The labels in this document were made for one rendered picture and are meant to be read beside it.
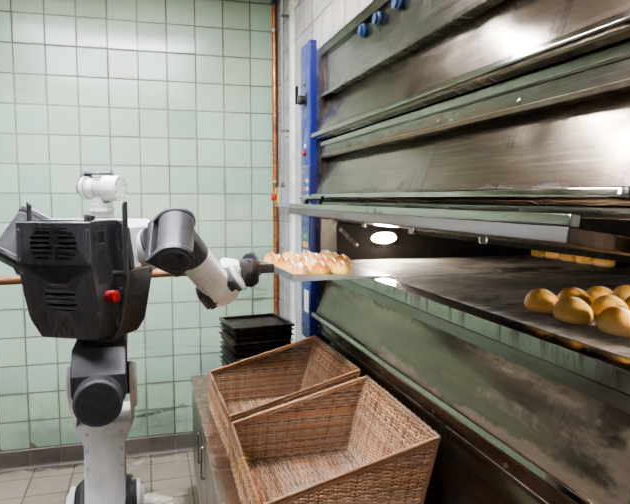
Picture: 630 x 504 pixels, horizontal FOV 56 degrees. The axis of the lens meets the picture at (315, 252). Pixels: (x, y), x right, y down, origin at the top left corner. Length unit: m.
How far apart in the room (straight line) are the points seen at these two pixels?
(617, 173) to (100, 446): 1.39
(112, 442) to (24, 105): 2.18
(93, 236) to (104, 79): 2.10
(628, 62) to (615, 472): 0.66
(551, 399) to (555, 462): 0.12
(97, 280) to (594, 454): 1.09
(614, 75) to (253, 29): 2.71
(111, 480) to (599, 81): 1.48
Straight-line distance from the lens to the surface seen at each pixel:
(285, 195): 3.16
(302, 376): 2.68
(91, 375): 1.57
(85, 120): 3.47
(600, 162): 1.11
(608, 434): 1.18
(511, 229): 1.05
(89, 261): 1.46
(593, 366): 1.15
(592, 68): 1.17
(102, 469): 1.78
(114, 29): 3.55
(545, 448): 1.28
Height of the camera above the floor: 1.45
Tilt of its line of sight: 5 degrees down
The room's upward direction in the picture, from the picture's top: straight up
